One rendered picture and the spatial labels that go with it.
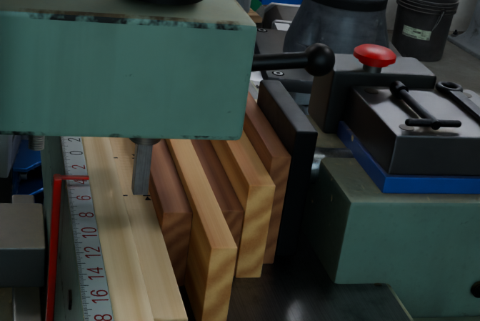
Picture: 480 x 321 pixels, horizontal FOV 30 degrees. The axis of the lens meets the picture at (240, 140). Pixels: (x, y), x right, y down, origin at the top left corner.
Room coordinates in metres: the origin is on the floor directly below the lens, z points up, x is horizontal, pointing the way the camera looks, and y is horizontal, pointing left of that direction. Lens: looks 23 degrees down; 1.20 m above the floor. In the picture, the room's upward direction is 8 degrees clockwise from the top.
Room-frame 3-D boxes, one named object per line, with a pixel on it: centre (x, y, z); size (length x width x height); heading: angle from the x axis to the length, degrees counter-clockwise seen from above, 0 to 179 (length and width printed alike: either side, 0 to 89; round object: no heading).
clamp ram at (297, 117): (0.56, -0.06, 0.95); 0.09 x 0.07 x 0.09; 17
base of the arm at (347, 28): (1.24, -0.12, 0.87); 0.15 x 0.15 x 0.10
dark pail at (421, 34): (4.11, -0.77, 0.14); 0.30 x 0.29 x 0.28; 23
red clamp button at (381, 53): (0.61, -0.09, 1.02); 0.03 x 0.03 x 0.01
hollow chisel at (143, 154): (0.48, 0.06, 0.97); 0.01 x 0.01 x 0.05; 17
